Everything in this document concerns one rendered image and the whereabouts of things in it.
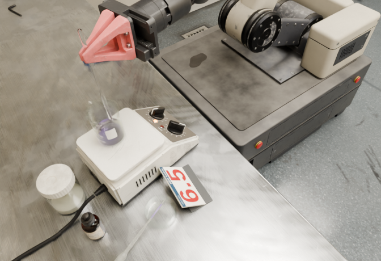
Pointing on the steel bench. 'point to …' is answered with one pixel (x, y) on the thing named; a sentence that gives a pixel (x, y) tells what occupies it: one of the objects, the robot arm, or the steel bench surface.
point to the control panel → (165, 125)
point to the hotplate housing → (138, 176)
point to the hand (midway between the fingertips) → (87, 55)
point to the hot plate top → (147, 143)
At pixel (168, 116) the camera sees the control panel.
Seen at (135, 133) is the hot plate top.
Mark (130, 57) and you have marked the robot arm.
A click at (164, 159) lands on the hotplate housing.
